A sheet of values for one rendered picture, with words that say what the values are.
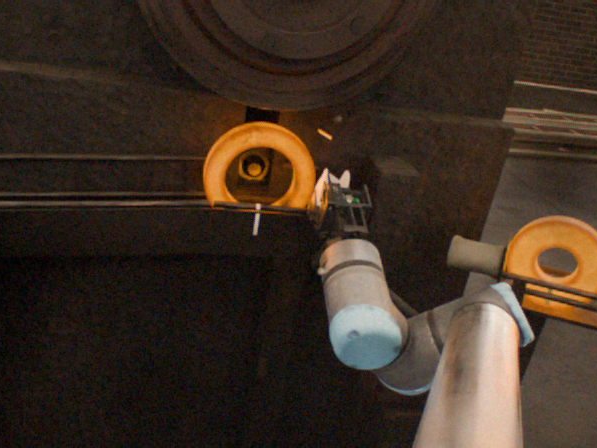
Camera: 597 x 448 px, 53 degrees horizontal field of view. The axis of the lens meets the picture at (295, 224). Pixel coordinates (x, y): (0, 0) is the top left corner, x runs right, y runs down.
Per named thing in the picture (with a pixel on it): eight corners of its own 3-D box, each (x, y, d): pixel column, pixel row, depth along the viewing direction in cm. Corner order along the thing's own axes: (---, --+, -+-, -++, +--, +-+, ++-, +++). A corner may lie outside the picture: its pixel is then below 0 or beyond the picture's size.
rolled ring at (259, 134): (323, 134, 99) (319, 128, 101) (210, 122, 95) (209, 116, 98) (305, 234, 106) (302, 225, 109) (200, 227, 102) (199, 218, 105)
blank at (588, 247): (519, 207, 102) (516, 213, 99) (620, 226, 96) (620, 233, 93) (502, 287, 108) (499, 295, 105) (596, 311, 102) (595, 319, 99)
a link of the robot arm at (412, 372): (463, 384, 88) (429, 347, 80) (392, 408, 92) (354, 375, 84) (448, 330, 94) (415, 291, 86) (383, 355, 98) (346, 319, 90)
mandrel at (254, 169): (235, 149, 125) (238, 128, 123) (256, 151, 126) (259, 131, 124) (241, 179, 110) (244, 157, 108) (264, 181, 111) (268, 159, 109)
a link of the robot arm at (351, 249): (374, 301, 91) (312, 298, 89) (368, 276, 94) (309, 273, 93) (392, 261, 85) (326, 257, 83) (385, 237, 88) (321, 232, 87)
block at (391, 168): (340, 263, 120) (364, 149, 110) (378, 265, 121) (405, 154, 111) (352, 292, 110) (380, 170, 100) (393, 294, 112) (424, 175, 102)
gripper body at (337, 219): (367, 182, 96) (381, 235, 88) (353, 220, 102) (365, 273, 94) (321, 177, 95) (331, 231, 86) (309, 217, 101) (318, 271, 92)
